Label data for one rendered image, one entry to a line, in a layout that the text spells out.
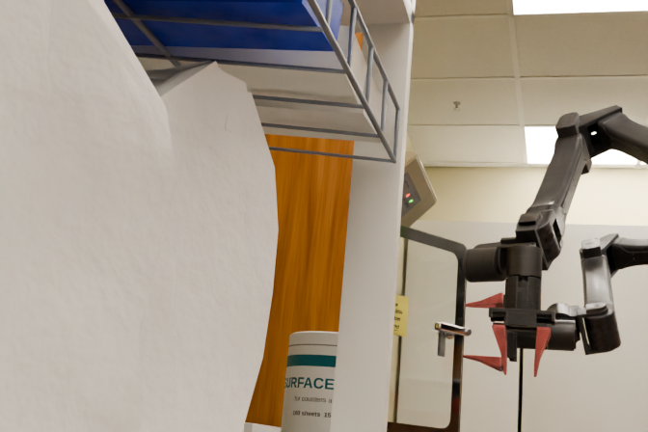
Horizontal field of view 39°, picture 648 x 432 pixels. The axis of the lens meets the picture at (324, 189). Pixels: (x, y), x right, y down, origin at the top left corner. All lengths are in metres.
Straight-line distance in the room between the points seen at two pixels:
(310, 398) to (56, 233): 0.79
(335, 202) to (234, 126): 1.11
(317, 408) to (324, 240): 0.58
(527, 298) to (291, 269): 0.43
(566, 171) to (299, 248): 0.51
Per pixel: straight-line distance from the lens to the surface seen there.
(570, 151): 1.82
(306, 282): 1.64
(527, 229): 1.54
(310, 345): 1.13
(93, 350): 0.36
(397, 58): 0.87
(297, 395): 1.14
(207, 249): 0.54
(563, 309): 1.84
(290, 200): 1.69
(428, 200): 1.99
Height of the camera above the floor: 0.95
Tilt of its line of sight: 16 degrees up
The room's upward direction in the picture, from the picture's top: 5 degrees clockwise
